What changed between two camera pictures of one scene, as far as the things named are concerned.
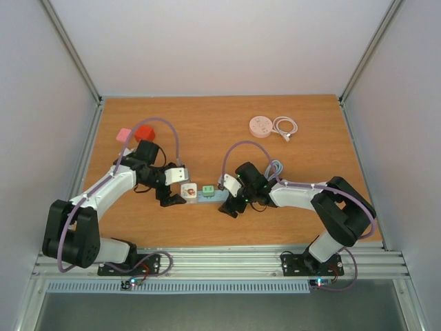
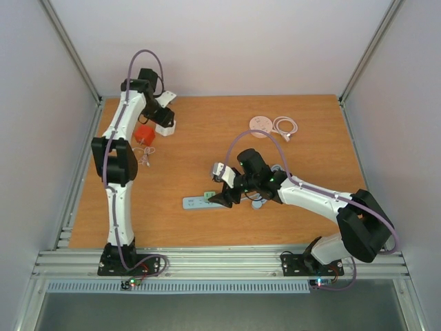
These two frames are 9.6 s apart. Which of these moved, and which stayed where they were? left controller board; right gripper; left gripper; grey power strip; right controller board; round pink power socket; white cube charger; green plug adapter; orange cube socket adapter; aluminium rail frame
Moved: green plug adapter; grey power strip; left gripper; right gripper; white cube charger
Stayed: left controller board; aluminium rail frame; right controller board; orange cube socket adapter; round pink power socket
